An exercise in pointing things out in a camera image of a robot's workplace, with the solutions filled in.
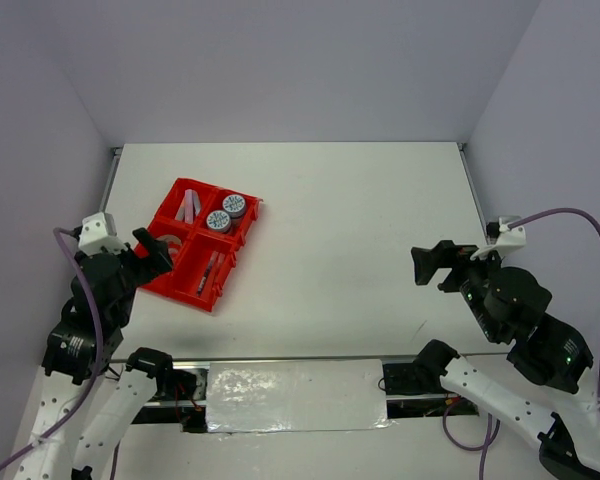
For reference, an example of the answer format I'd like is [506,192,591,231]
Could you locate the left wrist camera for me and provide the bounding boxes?
[78,212,127,256]

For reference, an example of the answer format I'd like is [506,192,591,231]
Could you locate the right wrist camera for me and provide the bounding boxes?
[470,216,527,260]

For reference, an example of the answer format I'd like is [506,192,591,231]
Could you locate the pink highlighter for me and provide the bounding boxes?
[175,189,197,224]

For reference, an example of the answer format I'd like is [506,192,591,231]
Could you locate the large clear tape roll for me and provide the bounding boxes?
[157,234,183,259]

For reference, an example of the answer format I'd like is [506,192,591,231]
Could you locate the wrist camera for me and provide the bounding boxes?
[78,212,127,256]
[470,216,527,260]

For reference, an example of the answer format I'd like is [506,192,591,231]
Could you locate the blue white bottle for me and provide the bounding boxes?
[222,193,248,220]
[206,210,234,234]

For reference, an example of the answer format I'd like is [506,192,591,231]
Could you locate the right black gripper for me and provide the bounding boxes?
[408,235,504,339]

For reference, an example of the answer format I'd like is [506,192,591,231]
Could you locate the red compartment organizer tray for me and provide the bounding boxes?
[144,178,261,312]

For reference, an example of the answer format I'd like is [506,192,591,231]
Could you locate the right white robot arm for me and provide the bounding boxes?
[411,240,600,479]

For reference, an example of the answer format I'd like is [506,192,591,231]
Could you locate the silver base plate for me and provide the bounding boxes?
[133,359,460,434]

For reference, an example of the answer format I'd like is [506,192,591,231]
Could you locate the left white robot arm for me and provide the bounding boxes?
[15,213,176,479]

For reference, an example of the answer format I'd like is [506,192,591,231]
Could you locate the red pen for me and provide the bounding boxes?
[196,251,218,296]

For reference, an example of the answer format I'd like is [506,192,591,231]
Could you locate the blue capped highlighter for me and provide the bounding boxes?
[192,193,202,216]

